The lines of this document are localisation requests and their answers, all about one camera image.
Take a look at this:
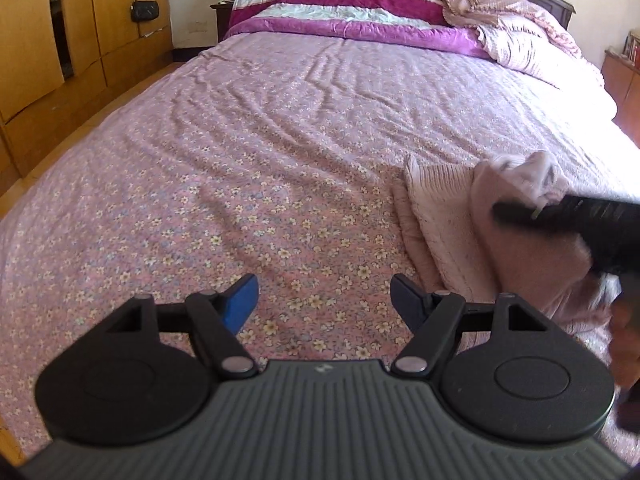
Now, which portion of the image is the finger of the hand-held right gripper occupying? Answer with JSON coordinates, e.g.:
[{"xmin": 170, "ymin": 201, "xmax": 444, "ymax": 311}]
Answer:
[{"xmin": 491, "ymin": 199, "xmax": 565, "ymax": 230}]

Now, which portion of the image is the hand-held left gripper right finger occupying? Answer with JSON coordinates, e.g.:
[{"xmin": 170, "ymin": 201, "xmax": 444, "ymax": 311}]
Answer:
[{"xmin": 390, "ymin": 274, "xmax": 548, "ymax": 376}]

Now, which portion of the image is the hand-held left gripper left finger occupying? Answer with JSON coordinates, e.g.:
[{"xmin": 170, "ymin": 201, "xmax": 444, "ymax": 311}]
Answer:
[{"xmin": 102, "ymin": 274, "xmax": 260, "ymax": 380}]

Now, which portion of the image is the pink knitted sweater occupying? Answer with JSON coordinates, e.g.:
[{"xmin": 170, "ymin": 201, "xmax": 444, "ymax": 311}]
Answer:
[{"xmin": 391, "ymin": 150, "xmax": 623, "ymax": 336}]

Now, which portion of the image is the person's right hand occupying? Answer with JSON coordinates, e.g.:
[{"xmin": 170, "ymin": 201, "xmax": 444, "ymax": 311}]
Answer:
[{"xmin": 610, "ymin": 285, "xmax": 640, "ymax": 393}]

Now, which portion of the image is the pink floral bed sheet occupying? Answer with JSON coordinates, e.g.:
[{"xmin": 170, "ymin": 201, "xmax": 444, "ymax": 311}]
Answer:
[{"xmin": 0, "ymin": 27, "xmax": 640, "ymax": 466}]

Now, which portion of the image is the wooden cabinet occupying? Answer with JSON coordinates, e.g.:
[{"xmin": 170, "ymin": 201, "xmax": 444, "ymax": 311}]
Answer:
[{"xmin": 600, "ymin": 47, "xmax": 640, "ymax": 136}]

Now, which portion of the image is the row of books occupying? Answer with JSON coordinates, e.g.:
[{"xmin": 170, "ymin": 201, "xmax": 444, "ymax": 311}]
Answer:
[{"xmin": 621, "ymin": 31, "xmax": 640, "ymax": 67}]

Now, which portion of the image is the pink ruffled blanket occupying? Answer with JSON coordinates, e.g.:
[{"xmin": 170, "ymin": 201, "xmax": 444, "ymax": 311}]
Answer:
[{"xmin": 437, "ymin": 0, "xmax": 583, "ymax": 58}]

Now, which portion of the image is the magenta white striped quilt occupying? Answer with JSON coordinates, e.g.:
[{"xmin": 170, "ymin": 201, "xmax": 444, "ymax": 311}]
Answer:
[{"xmin": 222, "ymin": 0, "xmax": 496, "ymax": 61}]

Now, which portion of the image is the dark wooden nightstand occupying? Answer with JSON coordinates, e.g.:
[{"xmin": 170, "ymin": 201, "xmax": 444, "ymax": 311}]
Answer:
[{"xmin": 210, "ymin": 1, "xmax": 237, "ymax": 45}]

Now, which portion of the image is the wooden wardrobe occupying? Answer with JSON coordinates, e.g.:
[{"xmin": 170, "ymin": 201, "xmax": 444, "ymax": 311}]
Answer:
[{"xmin": 0, "ymin": 0, "xmax": 174, "ymax": 196}]

